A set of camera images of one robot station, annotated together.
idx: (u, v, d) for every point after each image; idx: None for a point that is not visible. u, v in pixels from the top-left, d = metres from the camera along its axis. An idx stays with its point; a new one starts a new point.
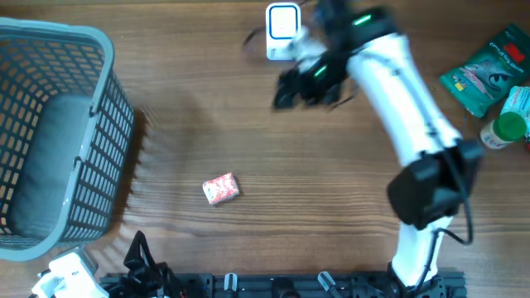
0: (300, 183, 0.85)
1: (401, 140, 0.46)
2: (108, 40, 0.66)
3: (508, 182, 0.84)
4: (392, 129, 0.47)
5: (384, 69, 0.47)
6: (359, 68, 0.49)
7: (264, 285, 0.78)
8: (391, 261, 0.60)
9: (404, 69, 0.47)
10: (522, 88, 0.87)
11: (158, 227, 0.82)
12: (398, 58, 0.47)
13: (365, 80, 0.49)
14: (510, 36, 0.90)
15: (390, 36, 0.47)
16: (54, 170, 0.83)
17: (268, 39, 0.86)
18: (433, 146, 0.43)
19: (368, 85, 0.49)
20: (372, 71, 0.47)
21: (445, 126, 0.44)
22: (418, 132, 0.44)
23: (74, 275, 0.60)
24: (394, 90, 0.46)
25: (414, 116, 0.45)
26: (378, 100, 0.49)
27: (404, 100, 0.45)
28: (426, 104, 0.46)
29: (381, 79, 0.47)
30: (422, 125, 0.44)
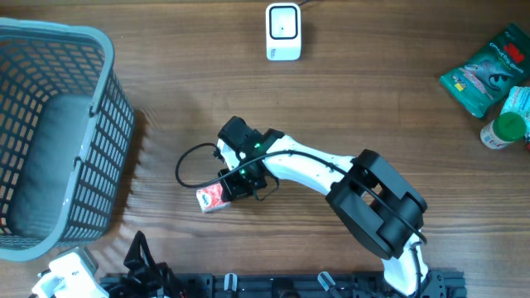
0: (300, 184, 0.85)
1: (324, 189, 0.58)
2: (108, 40, 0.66)
3: (508, 183, 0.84)
4: (317, 187, 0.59)
5: (284, 156, 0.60)
6: (272, 165, 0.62)
7: (264, 285, 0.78)
8: (386, 276, 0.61)
9: (295, 147, 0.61)
10: (522, 89, 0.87)
11: (158, 228, 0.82)
12: (287, 146, 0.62)
13: (281, 170, 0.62)
14: (510, 36, 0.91)
15: (277, 139, 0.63)
16: (54, 170, 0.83)
17: (268, 39, 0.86)
18: (337, 175, 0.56)
19: (288, 172, 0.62)
20: (279, 163, 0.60)
21: (340, 157, 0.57)
22: (323, 175, 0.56)
23: (74, 275, 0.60)
24: (300, 164, 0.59)
25: (315, 167, 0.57)
26: (301, 176, 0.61)
27: (306, 166, 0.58)
28: (319, 155, 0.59)
29: (286, 162, 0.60)
30: (325, 169, 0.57)
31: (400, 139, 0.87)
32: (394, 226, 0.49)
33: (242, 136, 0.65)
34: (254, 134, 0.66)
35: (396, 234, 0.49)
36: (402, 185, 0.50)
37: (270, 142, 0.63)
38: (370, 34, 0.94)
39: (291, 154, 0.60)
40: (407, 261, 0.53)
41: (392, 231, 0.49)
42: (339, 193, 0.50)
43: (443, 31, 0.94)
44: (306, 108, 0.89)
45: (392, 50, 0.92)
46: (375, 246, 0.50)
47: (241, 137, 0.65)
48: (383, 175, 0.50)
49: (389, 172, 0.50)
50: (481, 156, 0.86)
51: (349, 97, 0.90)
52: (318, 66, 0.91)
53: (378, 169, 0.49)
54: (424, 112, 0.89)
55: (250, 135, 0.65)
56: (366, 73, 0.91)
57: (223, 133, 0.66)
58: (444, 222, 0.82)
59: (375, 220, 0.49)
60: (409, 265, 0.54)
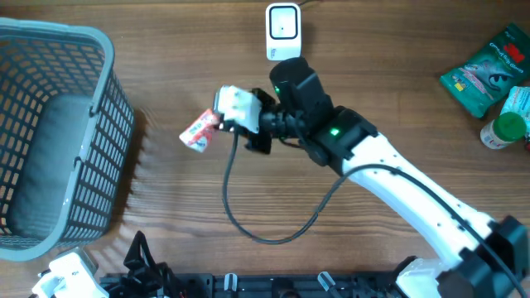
0: (300, 183, 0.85)
1: (432, 236, 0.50)
2: (108, 39, 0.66)
3: (508, 183, 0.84)
4: (417, 223, 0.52)
5: (382, 170, 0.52)
6: (358, 174, 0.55)
7: (264, 285, 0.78)
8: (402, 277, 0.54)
9: (400, 165, 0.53)
10: (522, 89, 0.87)
11: (158, 228, 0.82)
12: (387, 158, 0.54)
13: (367, 181, 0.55)
14: (510, 36, 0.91)
15: (369, 136, 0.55)
16: (54, 170, 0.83)
17: (268, 39, 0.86)
18: (469, 237, 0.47)
19: (377, 188, 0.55)
20: (373, 176, 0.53)
21: (471, 212, 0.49)
22: (446, 227, 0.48)
23: (74, 275, 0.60)
24: (402, 189, 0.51)
25: (436, 211, 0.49)
26: (391, 199, 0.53)
27: (418, 199, 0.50)
28: (442, 194, 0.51)
29: (384, 181, 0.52)
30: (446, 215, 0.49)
31: (400, 138, 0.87)
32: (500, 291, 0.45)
33: (310, 99, 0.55)
34: (322, 103, 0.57)
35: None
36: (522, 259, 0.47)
37: (354, 138, 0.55)
38: (370, 34, 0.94)
39: (394, 174, 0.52)
40: None
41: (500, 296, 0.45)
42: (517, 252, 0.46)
43: (443, 31, 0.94)
44: None
45: (392, 50, 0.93)
46: None
47: (311, 102, 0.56)
48: (520, 248, 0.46)
49: (526, 248, 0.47)
50: (481, 156, 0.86)
51: (349, 97, 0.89)
52: (318, 66, 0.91)
53: (518, 242, 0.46)
54: (424, 112, 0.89)
55: (317, 101, 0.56)
56: (366, 72, 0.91)
57: (291, 84, 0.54)
58: None
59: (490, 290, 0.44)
60: None
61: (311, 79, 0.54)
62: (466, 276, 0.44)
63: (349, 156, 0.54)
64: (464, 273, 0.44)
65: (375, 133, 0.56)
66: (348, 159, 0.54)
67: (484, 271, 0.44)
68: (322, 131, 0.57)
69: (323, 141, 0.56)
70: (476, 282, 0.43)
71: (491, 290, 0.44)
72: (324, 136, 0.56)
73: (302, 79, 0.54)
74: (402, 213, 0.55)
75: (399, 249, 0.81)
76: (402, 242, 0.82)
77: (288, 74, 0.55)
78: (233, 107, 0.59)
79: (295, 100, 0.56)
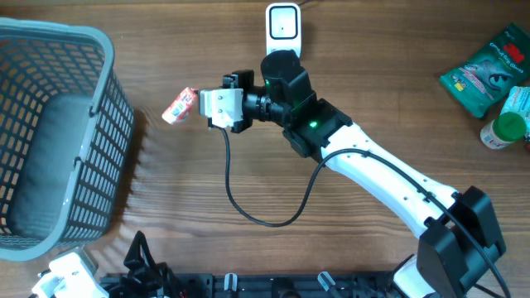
0: (300, 183, 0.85)
1: (403, 213, 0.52)
2: (108, 39, 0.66)
3: (508, 183, 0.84)
4: (390, 203, 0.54)
5: (354, 155, 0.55)
6: (336, 161, 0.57)
7: (264, 285, 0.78)
8: (397, 276, 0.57)
9: (372, 149, 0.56)
10: (522, 89, 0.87)
11: (158, 227, 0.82)
12: (360, 142, 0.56)
13: (344, 168, 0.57)
14: (510, 36, 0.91)
15: (344, 125, 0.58)
16: (54, 170, 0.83)
17: (268, 39, 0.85)
18: (433, 208, 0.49)
19: (351, 172, 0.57)
20: (347, 161, 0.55)
21: (437, 185, 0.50)
22: (412, 200, 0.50)
23: (74, 275, 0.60)
24: (372, 170, 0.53)
25: (403, 187, 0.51)
26: (365, 182, 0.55)
27: (387, 177, 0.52)
28: (409, 172, 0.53)
29: (357, 164, 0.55)
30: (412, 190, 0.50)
31: (400, 138, 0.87)
32: (469, 262, 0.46)
33: (298, 97, 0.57)
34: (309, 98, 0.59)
35: (471, 272, 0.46)
36: (493, 231, 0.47)
37: (330, 128, 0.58)
38: (370, 34, 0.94)
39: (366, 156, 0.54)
40: None
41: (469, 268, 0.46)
42: (487, 226, 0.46)
43: (443, 31, 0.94)
44: None
45: (392, 50, 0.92)
46: (445, 285, 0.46)
47: (299, 98, 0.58)
48: (485, 218, 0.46)
49: (492, 218, 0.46)
50: (481, 156, 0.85)
51: (349, 97, 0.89)
52: (318, 65, 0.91)
53: (484, 212, 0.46)
54: (424, 112, 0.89)
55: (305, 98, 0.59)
56: (366, 73, 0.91)
57: (281, 79, 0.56)
58: None
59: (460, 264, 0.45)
60: None
61: (301, 77, 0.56)
62: (432, 244, 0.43)
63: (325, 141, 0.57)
64: (431, 242, 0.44)
65: (350, 122, 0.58)
66: (325, 147, 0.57)
67: (450, 240, 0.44)
68: (302, 123, 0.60)
69: (303, 133, 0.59)
70: (441, 249, 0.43)
71: (459, 263, 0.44)
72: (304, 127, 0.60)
73: (292, 76, 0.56)
74: (378, 196, 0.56)
75: (400, 249, 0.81)
76: (402, 242, 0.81)
77: (281, 69, 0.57)
78: (218, 111, 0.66)
79: (284, 95, 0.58)
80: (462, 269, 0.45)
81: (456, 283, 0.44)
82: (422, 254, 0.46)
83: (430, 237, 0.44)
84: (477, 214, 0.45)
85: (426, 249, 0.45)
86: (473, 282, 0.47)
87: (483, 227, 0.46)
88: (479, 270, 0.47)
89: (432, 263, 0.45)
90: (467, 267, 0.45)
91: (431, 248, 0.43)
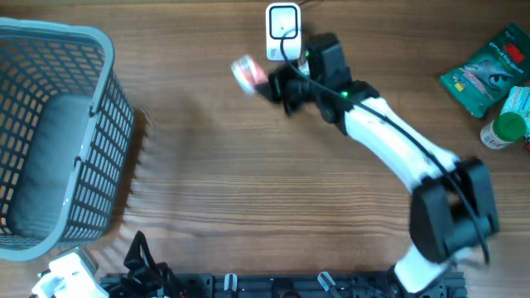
0: (300, 183, 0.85)
1: (407, 177, 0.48)
2: (108, 40, 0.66)
3: (508, 183, 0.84)
4: (397, 170, 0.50)
5: (373, 119, 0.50)
6: (354, 126, 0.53)
7: (264, 285, 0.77)
8: (397, 264, 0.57)
9: (392, 116, 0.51)
10: (522, 89, 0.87)
11: (158, 227, 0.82)
12: (383, 109, 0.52)
13: (360, 134, 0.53)
14: (510, 36, 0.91)
15: (371, 97, 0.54)
16: (54, 170, 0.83)
17: (267, 38, 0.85)
18: (431, 168, 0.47)
19: (363, 135, 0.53)
20: (364, 124, 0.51)
21: (440, 150, 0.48)
22: (417, 161, 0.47)
23: (74, 275, 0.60)
24: (387, 136, 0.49)
25: (411, 150, 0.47)
26: (377, 148, 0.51)
27: (399, 140, 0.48)
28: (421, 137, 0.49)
29: (373, 127, 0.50)
30: (418, 154, 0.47)
31: None
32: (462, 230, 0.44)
33: (330, 64, 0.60)
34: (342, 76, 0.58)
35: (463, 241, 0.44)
36: (491, 204, 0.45)
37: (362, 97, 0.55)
38: (371, 34, 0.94)
39: (383, 122, 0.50)
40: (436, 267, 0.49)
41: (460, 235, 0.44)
42: (483, 194, 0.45)
43: (443, 31, 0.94)
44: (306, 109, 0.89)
45: (393, 50, 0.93)
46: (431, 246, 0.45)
47: (332, 68, 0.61)
48: (482, 185, 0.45)
49: (489, 188, 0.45)
50: (481, 156, 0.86)
51: None
52: None
53: (481, 178, 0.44)
54: (424, 112, 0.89)
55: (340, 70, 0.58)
56: (366, 72, 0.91)
57: (316, 50, 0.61)
58: None
59: (449, 223, 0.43)
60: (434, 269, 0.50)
61: (337, 46, 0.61)
62: (421, 192, 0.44)
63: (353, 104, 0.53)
64: (419, 189, 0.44)
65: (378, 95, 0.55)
66: (349, 112, 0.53)
67: (440, 191, 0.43)
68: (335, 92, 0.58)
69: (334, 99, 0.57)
70: (428, 198, 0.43)
71: (446, 219, 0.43)
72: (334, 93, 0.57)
73: (326, 47, 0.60)
74: (387, 165, 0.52)
75: (400, 249, 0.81)
76: (402, 242, 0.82)
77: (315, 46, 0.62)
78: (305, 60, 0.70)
79: (320, 62, 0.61)
80: (449, 226, 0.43)
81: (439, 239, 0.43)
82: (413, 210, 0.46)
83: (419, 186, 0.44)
84: (472, 177, 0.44)
85: (416, 194, 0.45)
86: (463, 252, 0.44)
87: (479, 194, 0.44)
88: (472, 242, 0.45)
89: (421, 218, 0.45)
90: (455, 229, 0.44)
91: (419, 197, 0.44)
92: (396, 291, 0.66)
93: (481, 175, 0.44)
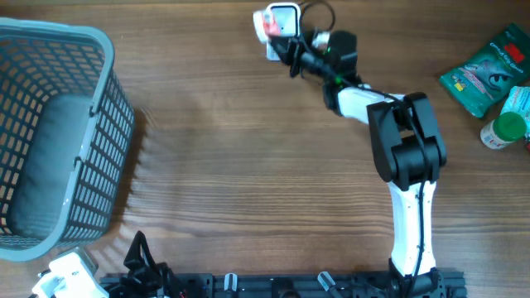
0: (300, 183, 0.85)
1: None
2: (108, 40, 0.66)
3: (508, 183, 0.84)
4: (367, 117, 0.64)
5: (357, 90, 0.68)
6: (344, 100, 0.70)
7: (264, 285, 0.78)
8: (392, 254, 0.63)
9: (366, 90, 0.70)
10: (522, 89, 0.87)
11: (158, 227, 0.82)
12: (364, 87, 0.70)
13: (349, 104, 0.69)
14: (510, 36, 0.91)
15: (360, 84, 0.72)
16: (54, 170, 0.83)
17: None
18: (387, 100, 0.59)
19: (353, 108, 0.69)
20: (349, 94, 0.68)
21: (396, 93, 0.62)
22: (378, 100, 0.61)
23: (74, 275, 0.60)
24: (361, 95, 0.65)
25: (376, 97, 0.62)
26: (358, 111, 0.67)
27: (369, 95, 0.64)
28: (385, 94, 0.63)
29: (354, 94, 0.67)
30: (375, 98, 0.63)
31: None
32: (411, 150, 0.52)
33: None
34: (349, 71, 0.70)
35: (411, 161, 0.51)
36: (435, 132, 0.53)
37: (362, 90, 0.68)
38: (371, 34, 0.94)
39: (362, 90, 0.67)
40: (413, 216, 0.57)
41: (410, 154, 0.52)
42: (426, 122, 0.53)
43: (443, 31, 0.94)
44: (307, 109, 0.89)
45: (393, 50, 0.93)
46: (385, 161, 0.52)
47: (349, 69, 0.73)
48: (423, 112, 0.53)
49: (431, 117, 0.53)
50: (482, 156, 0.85)
51: None
52: None
53: (422, 105, 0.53)
54: None
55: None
56: (366, 72, 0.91)
57: (338, 54, 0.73)
58: (444, 222, 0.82)
59: (397, 140, 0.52)
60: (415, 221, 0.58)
61: (354, 57, 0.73)
62: (371, 109, 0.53)
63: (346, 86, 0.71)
64: (372, 108, 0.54)
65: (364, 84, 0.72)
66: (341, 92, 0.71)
67: (386, 112, 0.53)
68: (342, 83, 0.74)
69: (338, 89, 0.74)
70: (377, 115, 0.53)
71: (393, 136, 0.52)
72: (339, 82, 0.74)
73: (348, 54, 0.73)
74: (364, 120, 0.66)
75: None
76: None
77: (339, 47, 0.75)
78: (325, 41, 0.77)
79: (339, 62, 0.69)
80: (397, 144, 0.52)
81: (387, 151, 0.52)
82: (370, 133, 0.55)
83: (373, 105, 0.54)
84: (416, 104, 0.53)
85: (368, 117, 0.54)
86: (412, 170, 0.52)
87: (421, 121, 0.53)
88: (421, 162, 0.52)
89: (375, 136, 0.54)
90: (404, 148, 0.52)
91: (371, 113, 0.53)
92: (395, 287, 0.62)
93: (423, 105, 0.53)
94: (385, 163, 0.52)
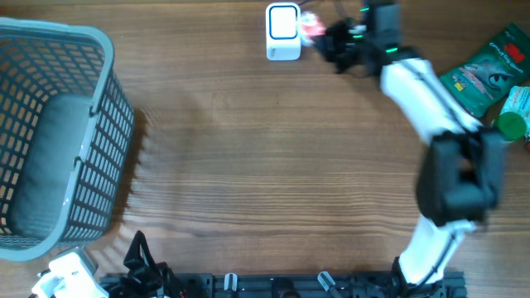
0: (300, 183, 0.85)
1: (421, 119, 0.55)
2: (108, 40, 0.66)
3: (508, 182, 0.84)
4: (417, 119, 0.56)
5: (413, 76, 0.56)
6: (389, 78, 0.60)
7: (264, 285, 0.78)
8: (401, 256, 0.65)
9: (423, 70, 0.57)
10: (522, 88, 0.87)
11: (158, 227, 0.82)
12: (421, 68, 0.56)
13: (395, 87, 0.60)
14: (510, 36, 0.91)
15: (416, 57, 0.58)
16: (54, 170, 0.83)
17: (268, 38, 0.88)
18: (450, 122, 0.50)
19: (400, 91, 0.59)
20: (400, 78, 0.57)
21: (465, 112, 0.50)
22: (440, 117, 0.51)
23: (74, 275, 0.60)
24: (418, 91, 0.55)
25: (436, 108, 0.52)
26: (408, 103, 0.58)
27: (429, 101, 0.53)
28: (450, 103, 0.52)
29: (408, 82, 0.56)
30: (438, 107, 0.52)
31: (400, 138, 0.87)
32: (468, 193, 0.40)
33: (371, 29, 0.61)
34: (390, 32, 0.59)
35: (465, 205, 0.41)
36: (499, 177, 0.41)
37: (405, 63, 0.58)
38: None
39: (419, 79, 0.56)
40: (436, 249, 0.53)
41: (465, 198, 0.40)
42: (494, 164, 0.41)
43: (443, 31, 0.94)
44: (307, 109, 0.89)
45: None
46: (431, 199, 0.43)
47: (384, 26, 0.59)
48: (495, 152, 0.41)
49: (502, 159, 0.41)
50: None
51: (349, 98, 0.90)
52: (318, 66, 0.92)
53: (496, 143, 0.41)
54: None
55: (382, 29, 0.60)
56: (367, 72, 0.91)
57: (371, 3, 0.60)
58: None
59: (455, 180, 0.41)
60: (435, 252, 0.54)
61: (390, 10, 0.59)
62: (431, 138, 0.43)
63: (395, 60, 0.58)
64: (433, 136, 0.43)
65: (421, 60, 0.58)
66: (388, 66, 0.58)
67: (447, 143, 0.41)
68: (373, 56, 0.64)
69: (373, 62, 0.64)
70: (438, 146, 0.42)
71: (453, 174, 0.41)
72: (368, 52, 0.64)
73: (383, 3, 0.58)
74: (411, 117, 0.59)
75: (400, 249, 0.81)
76: (402, 242, 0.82)
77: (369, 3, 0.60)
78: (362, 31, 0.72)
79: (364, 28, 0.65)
80: (452, 183, 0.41)
81: (439, 190, 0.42)
82: (424, 162, 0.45)
83: (434, 134, 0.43)
84: (487, 141, 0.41)
85: (427, 145, 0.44)
86: (458, 217, 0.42)
87: (490, 161, 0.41)
88: (473, 210, 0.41)
89: (430, 167, 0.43)
90: (455, 189, 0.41)
91: (431, 144, 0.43)
92: (395, 284, 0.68)
93: (497, 143, 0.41)
94: (431, 199, 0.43)
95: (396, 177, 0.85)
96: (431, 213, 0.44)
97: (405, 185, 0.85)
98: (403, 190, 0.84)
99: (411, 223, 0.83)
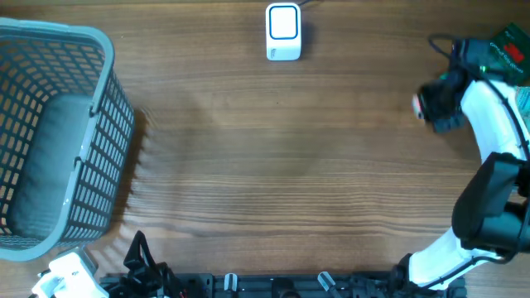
0: (300, 183, 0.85)
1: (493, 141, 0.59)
2: (108, 40, 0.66)
3: None
4: (489, 134, 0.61)
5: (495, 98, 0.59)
6: (472, 90, 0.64)
7: (264, 285, 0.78)
8: (412, 256, 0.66)
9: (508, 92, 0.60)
10: (522, 89, 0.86)
11: (158, 227, 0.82)
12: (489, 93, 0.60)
13: (472, 98, 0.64)
14: (509, 36, 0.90)
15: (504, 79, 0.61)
16: (54, 170, 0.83)
17: (268, 39, 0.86)
18: (519, 153, 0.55)
19: (471, 103, 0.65)
20: (482, 95, 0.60)
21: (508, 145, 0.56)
22: (513, 145, 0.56)
23: (74, 275, 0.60)
24: (496, 115, 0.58)
25: (510, 133, 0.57)
26: (490, 120, 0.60)
27: (503, 124, 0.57)
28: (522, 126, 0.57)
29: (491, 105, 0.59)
30: (510, 135, 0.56)
31: (400, 138, 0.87)
32: (506, 223, 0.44)
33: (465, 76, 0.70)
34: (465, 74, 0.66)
35: (501, 234, 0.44)
36: None
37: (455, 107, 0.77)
38: (371, 34, 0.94)
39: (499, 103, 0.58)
40: (450, 261, 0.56)
41: (502, 227, 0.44)
42: None
43: (443, 31, 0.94)
44: (307, 109, 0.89)
45: (393, 50, 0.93)
46: (469, 217, 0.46)
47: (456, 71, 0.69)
48: None
49: None
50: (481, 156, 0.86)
51: (349, 98, 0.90)
52: (318, 66, 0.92)
53: None
54: None
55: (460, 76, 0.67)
56: (367, 72, 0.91)
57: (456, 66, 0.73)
58: (443, 222, 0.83)
59: (499, 207, 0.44)
60: (450, 264, 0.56)
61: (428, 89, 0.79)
62: (496, 156, 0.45)
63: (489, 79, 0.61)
64: (498, 156, 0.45)
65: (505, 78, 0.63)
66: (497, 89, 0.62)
67: (514, 165, 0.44)
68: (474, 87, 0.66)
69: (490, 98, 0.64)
70: (498, 166, 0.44)
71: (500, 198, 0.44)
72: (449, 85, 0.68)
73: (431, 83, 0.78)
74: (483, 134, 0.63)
75: (400, 249, 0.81)
76: (402, 242, 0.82)
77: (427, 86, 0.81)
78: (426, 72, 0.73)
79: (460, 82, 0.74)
80: (497, 211, 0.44)
81: (481, 209, 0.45)
82: (474, 178, 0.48)
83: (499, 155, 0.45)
84: None
85: (487, 161, 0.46)
86: (490, 243, 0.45)
87: None
88: (504, 239, 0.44)
89: (479, 182, 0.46)
90: (499, 213, 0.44)
91: (491, 161, 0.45)
92: (397, 276, 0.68)
93: None
94: (470, 217, 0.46)
95: (396, 178, 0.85)
96: (465, 230, 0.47)
97: (404, 185, 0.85)
98: (403, 190, 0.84)
99: (411, 223, 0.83)
